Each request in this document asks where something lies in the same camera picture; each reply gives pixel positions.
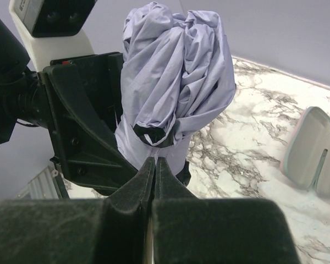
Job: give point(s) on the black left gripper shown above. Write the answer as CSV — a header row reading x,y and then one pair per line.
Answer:
x,y
77,100

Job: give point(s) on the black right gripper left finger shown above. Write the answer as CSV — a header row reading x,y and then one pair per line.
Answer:
x,y
111,230

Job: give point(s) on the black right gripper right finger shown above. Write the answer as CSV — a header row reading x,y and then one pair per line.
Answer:
x,y
187,229

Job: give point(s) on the pink umbrella case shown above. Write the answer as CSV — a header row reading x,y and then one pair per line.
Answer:
x,y
307,159

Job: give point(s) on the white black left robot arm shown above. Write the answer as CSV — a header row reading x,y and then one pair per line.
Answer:
x,y
15,68

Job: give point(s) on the aluminium frame rail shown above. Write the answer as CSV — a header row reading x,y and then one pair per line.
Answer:
x,y
48,184

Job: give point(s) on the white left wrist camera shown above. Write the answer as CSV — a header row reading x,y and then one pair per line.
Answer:
x,y
52,30

